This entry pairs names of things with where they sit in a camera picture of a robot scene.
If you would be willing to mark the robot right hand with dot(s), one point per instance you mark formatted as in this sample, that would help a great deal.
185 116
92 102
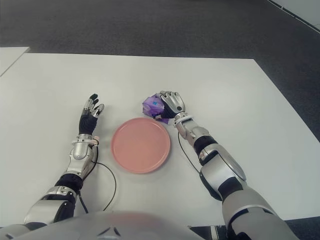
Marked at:
175 103

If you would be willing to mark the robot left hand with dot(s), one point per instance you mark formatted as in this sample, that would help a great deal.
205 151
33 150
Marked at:
87 123

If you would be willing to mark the purple tissue paper pack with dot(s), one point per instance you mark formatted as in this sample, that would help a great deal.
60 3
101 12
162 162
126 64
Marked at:
151 105

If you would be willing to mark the robot left arm silver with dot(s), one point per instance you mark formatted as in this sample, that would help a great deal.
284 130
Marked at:
80 152

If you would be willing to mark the robot right arm silver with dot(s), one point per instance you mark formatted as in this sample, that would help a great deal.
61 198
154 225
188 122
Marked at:
220 165

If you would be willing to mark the pink round plate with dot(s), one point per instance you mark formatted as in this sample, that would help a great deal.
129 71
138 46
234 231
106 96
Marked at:
141 145

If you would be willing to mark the white side table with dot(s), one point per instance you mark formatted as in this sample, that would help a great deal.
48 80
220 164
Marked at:
10 58

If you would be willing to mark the grey robot torso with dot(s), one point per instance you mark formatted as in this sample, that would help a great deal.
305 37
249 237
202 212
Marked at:
140 225

